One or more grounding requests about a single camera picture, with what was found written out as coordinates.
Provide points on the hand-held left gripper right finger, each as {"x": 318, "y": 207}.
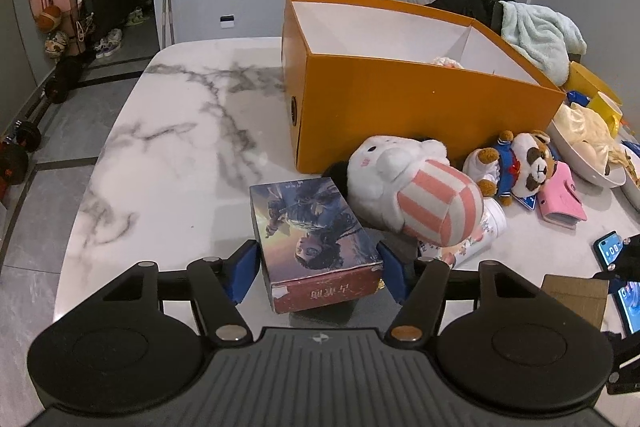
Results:
{"x": 395, "y": 274}

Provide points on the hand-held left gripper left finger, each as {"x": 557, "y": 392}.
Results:
{"x": 245, "y": 268}

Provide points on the illustrated printed box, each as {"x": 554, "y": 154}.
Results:
{"x": 310, "y": 232}

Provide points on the white plush with pink stripes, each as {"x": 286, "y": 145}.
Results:
{"x": 380, "y": 177}

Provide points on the orange cardboard box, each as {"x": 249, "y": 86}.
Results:
{"x": 400, "y": 107}

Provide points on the pink snap wallet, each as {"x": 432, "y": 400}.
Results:
{"x": 562, "y": 202}

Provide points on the white printed cup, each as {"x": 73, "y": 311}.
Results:
{"x": 492, "y": 227}

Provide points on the brown cardboard piece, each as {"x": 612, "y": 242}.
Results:
{"x": 575, "y": 302}

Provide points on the white plate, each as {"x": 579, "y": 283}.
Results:
{"x": 582, "y": 172}

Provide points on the smartphone with blue screen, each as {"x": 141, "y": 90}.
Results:
{"x": 630, "y": 307}
{"x": 607, "y": 249}

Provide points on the egg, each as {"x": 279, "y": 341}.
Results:
{"x": 583, "y": 153}

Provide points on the black stand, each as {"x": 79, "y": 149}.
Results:
{"x": 625, "y": 367}

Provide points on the white bowl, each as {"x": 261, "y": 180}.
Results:
{"x": 631, "y": 192}

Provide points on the small blue object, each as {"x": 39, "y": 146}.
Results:
{"x": 577, "y": 98}

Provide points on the black dumbbell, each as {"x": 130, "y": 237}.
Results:
{"x": 17, "y": 152}

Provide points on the shredded potato strips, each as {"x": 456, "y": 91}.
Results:
{"x": 631, "y": 164}

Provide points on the pair of sneakers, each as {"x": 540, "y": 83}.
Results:
{"x": 109, "y": 43}
{"x": 135, "y": 17}

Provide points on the yellow mug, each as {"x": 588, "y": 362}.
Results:
{"x": 605, "y": 112}

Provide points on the light green fleece blanket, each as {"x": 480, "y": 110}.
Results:
{"x": 540, "y": 37}

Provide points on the black jacket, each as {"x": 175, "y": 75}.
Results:
{"x": 465, "y": 2}

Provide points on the basketball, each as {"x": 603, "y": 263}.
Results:
{"x": 51, "y": 18}

